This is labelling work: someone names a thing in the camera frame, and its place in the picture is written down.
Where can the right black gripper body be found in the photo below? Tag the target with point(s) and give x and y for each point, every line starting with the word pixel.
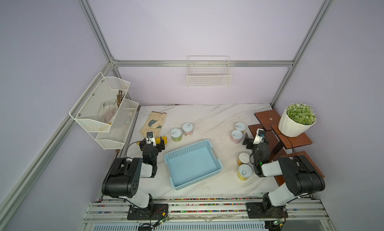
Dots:
pixel 250 145

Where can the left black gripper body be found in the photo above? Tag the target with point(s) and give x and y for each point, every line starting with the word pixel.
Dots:
pixel 158 148

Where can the pink label can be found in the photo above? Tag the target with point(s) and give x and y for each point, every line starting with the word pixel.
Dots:
pixel 188 129
pixel 236 136

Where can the yellow label can front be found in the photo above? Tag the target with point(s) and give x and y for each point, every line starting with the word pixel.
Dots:
pixel 244 172

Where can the green label can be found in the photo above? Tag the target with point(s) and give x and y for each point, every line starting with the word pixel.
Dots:
pixel 176 134

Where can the light blue plastic basket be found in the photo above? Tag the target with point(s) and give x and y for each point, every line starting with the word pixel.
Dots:
pixel 192 164

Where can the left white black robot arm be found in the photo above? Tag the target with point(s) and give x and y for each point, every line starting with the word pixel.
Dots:
pixel 123 177

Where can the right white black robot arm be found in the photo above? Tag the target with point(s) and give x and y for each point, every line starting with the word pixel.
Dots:
pixel 300 176

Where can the yellow plastic scoop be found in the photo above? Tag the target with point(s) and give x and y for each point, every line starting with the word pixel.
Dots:
pixel 158 140

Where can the orange label can front right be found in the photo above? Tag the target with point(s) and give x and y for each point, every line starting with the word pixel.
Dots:
pixel 243 158

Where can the orange label can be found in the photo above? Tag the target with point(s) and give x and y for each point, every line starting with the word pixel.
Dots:
pixel 240 126
pixel 243 158

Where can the brown wooden stepped shelf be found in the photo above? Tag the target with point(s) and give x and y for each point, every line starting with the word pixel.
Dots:
pixel 275 143

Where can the orange label can back right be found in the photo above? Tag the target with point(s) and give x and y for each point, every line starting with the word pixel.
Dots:
pixel 240 126

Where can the white pot green plant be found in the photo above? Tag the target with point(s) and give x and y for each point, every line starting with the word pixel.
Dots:
pixel 296 119

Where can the clear glass item in rack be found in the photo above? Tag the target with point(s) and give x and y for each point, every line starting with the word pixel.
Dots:
pixel 107 111

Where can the white two-tier mesh rack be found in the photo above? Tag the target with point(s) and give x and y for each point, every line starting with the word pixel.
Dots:
pixel 85 112

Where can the brown dried twig in rack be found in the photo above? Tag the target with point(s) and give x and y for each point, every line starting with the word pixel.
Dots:
pixel 120 97

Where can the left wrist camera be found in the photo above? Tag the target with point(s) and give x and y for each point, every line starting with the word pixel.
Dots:
pixel 150 137

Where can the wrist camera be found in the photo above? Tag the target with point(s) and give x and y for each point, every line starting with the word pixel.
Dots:
pixel 150 137
pixel 260 136

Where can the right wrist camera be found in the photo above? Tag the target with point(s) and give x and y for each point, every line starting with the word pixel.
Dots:
pixel 260 136

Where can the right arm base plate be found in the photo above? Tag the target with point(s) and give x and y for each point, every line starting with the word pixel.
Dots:
pixel 261 211

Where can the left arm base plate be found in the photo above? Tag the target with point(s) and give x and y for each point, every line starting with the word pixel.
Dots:
pixel 152 212

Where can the aluminium frame rail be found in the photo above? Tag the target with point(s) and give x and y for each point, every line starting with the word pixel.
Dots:
pixel 183 63

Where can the white wire wall basket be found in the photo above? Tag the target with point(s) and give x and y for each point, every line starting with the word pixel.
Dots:
pixel 209 76

